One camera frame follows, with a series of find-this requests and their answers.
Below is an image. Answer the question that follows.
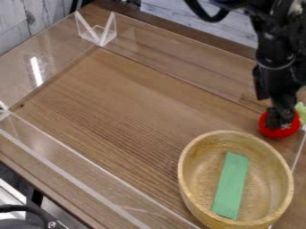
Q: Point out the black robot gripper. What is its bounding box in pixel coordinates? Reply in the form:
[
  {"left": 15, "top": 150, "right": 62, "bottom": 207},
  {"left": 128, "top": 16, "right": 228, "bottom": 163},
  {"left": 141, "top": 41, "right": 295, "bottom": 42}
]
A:
[{"left": 253, "top": 56, "right": 306, "bottom": 131}]

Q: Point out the red plush strawberry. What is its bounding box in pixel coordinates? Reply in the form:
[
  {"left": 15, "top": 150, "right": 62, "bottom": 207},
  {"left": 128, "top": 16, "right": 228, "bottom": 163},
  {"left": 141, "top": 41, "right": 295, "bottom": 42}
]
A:
[{"left": 259, "top": 102, "right": 306, "bottom": 139}]

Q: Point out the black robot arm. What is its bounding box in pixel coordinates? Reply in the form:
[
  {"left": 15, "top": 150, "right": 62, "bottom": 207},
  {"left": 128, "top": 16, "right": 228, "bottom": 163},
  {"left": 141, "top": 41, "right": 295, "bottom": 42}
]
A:
[{"left": 216, "top": 0, "right": 306, "bottom": 130}]

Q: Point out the wooden bowl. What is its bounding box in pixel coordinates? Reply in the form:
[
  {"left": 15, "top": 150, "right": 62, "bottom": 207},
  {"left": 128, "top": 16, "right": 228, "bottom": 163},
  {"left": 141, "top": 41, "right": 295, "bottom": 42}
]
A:
[{"left": 177, "top": 131, "right": 295, "bottom": 229}]

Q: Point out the green rectangular block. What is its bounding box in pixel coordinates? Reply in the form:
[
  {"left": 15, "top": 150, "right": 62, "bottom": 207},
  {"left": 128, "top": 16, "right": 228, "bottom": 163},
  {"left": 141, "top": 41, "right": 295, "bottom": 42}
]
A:
[{"left": 212, "top": 152, "right": 249, "bottom": 220}]

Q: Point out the clear acrylic tray enclosure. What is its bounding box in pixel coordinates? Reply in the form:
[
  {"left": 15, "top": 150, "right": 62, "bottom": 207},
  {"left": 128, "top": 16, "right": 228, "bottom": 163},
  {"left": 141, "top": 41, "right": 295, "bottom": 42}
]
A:
[{"left": 0, "top": 5, "right": 306, "bottom": 229}]

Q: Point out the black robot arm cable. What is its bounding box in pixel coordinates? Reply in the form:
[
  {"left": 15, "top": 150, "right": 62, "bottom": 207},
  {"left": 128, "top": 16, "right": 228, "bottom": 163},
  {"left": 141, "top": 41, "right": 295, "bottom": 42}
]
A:
[{"left": 184, "top": 0, "right": 233, "bottom": 23}]

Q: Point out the clear acrylic corner bracket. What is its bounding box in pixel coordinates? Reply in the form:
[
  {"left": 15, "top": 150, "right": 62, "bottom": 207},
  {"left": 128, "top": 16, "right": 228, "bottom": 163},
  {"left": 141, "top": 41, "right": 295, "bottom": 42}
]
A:
[{"left": 74, "top": 12, "right": 118, "bottom": 47}]

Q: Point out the black metal table frame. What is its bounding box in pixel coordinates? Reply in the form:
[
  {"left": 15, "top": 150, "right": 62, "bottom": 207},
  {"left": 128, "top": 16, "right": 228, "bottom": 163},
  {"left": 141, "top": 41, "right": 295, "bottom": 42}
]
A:
[{"left": 0, "top": 163, "right": 87, "bottom": 229}]

